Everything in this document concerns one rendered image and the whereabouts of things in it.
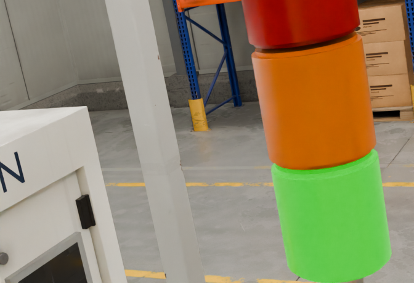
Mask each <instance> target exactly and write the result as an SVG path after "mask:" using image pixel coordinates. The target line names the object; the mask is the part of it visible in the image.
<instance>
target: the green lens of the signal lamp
mask: <svg viewBox="0 0 414 283"><path fill-rule="evenodd" d="M271 172H272V179H273V184H274V190H275V197H276V201H277V208H278V214H279V218H280V225H281V229H282V236H283V243H284V247H285V253H286V260H287V265H288V267H289V269H290V271H291V272H293V273H295V275H297V276H299V277H301V278H303V279H306V280H308V281H312V282H321V283H339V282H349V281H353V280H356V279H361V278H363V277H366V276H369V275H371V274H373V273H375V272H377V271H378V270H380V269H381V268H382V267H383V266H384V265H385V264H386V263H387V262H388V261H389V259H390V257H391V254H392V252H391V243H390V238H389V229H388V221H387V216H386V207H385V202H384V194H383V185H382V180H381V171H380V163H379V158H378V153H377V151H376V150H375V149H372V150H371V152H370V153H369V154H367V155H366V156H364V157H362V158H360V159H358V160H356V161H354V162H350V163H347V164H345V165H340V166H335V167H332V168H324V169H319V170H291V169H287V168H282V167H280V166H278V165H276V164H275V163H274V164H273V165H272V168H271Z"/></svg>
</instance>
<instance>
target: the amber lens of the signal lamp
mask: <svg viewBox="0 0 414 283"><path fill-rule="evenodd" d="M251 59H252V63H253V70H254V76H255V80H256V87H257V91H258V98H259V105H260V109H261V115H262V122H263V127H264V133H265V137H266V144H267V151H268V155H269V159H270V161H271V162H273V163H275V164H276V165H278V166H280V167H282V168H287V169H291V170H319V169H324V168H332V167H335V166H340V165H345V164H347V163H350V162H354V161H356V160H358V159H360V158H362V157H364V156H366V155H367V154H369V153H370V152H371V150H372V149H373V148H374V147H375V146H376V135H375V127H374V121H373V113H372V107H371V99H370V90H369V85H368V76H367V68H366V63H365V54H364V49H363V41H362V36H361V35H358V34H357V33H356V32H355V31H354V32H353V33H350V34H348V35H346V36H342V37H340V38H336V39H332V40H329V41H325V42H321V43H315V44H310V45H305V46H298V47H288V48H281V49H260V48H256V49H255V52H253V53H252V55H251Z"/></svg>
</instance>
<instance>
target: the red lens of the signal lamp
mask: <svg viewBox="0 0 414 283"><path fill-rule="evenodd" d="M241 2H242V6H243V13H244V17H245V23H246V30H247V34H248V41H249V43H250V44H252V45H254V47H256V48H260V49H281V48H288V47H298V46H305V45H310V44H315V43H321V42H325V41H329V40H332V39H336V38H340V37H342V36H346V35H348V34H350V33H353V32H354V31H355V30H356V27H358V26H359V25H360V19H359V10H358V5H357V0H241Z"/></svg>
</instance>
